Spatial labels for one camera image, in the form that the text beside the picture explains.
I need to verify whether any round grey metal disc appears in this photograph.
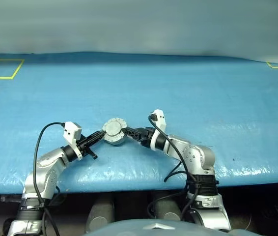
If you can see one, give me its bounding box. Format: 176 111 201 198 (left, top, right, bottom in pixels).
101 117 128 147

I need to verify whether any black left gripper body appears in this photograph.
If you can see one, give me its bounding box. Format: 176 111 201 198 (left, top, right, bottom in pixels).
76 134 98 160

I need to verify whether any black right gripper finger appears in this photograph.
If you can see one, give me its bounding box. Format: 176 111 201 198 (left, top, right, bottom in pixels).
121 127 142 136
124 131 142 144

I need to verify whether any grey robot torso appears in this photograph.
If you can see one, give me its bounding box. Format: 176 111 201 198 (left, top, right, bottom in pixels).
86 218 261 236

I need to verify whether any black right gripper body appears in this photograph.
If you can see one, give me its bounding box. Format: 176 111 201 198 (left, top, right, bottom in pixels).
139 126 156 149

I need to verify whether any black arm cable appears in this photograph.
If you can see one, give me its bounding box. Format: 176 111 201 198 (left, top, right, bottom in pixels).
147 113 200 222
32 122 66 236

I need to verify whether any grey rounded cylinder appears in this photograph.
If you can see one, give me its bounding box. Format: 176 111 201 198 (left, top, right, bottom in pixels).
85 196 115 233
153 193 182 221

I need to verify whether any blue table cover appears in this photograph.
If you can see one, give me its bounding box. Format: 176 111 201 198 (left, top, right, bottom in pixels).
0 51 278 195

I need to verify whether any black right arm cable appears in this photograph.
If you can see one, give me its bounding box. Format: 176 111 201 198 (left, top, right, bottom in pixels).
147 113 200 222

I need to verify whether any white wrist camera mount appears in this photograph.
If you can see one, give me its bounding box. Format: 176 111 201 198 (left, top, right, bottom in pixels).
63 121 83 161
149 109 167 151

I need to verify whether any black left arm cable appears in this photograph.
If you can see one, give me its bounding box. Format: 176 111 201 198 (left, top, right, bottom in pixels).
32 122 66 236

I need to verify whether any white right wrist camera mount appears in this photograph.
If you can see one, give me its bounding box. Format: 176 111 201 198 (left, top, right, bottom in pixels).
149 109 167 151

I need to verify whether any grey round housing lid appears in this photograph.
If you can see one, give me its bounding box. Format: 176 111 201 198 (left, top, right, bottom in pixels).
104 118 123 136

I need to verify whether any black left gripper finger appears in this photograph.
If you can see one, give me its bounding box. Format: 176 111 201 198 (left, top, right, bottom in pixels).
90 134 106 147
89 130 107 141

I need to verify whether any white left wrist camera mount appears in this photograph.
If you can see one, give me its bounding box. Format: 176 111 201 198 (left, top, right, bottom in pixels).
63 121 83 161

